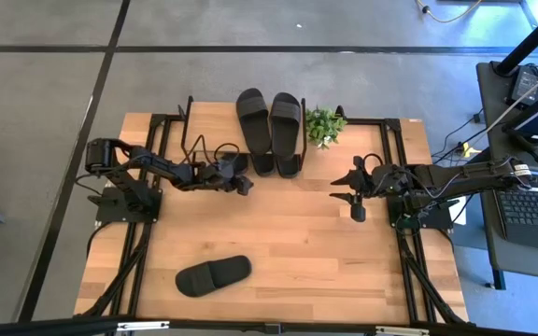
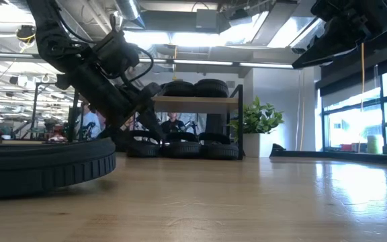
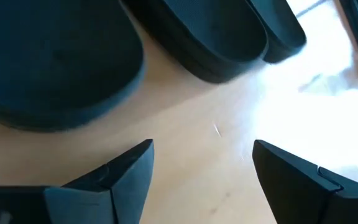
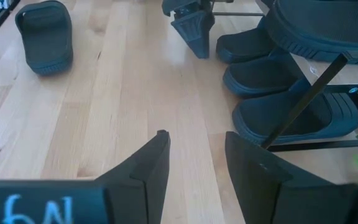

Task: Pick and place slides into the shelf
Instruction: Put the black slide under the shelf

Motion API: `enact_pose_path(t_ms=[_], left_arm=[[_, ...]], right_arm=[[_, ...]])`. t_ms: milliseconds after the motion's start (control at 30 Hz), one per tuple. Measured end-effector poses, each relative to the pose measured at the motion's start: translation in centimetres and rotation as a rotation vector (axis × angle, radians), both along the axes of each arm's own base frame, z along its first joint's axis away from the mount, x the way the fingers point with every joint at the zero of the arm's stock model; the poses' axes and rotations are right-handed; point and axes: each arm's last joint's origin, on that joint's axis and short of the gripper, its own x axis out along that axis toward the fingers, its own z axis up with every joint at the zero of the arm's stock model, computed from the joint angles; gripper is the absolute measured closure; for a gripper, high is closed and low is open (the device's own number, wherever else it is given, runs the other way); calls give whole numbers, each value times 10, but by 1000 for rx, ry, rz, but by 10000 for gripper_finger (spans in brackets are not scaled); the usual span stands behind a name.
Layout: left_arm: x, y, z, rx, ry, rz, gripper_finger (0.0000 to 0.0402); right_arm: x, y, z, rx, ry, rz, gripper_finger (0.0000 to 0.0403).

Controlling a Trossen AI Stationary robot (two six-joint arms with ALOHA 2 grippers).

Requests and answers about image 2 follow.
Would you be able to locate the black aluminium rig frame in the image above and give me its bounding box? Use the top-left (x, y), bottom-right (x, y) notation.
top-left (269, 143), bottom-right (387, 166)

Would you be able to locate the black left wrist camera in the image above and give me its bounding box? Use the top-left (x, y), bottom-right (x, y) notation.
top-left (94, 13), bottom-right (141, 79)

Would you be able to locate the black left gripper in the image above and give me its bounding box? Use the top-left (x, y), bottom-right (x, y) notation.
top-left (67, 63), bottom-right (167, 142)

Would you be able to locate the yellow hanging cable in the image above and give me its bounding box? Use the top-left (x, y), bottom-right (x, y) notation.
top-left (360, 42), bottom-right (366, 112)

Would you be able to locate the person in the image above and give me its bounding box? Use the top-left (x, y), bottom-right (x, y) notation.
top-left (77, 100), bottom-right (103, 139)
top-left (159, 112), bottom-right (187, 134)

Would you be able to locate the yellow-green cylinder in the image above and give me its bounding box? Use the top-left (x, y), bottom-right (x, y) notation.
top-left (367, 134), bottom-right (384, 155)

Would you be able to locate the silver smooth ceiling duct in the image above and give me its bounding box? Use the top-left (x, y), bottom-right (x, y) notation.
top-left (114, 0), bottom-right (146, 30)

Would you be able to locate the black round ceiling fixture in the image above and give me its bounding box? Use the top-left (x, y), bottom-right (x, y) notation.
top-left (15, 25), bottom-right (37, 43)

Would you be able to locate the green plant in white pot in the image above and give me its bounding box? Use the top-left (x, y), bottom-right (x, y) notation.
top-left (228, 96), bottom-right (285, 159)

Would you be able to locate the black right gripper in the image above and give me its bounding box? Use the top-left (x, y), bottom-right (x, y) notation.
top-left (292, 0), bottom-right (387, 69)

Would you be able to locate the wooden shelf with black frame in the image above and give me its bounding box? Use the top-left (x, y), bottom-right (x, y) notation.
top-left (66, 82), bottom-right (245, 161)

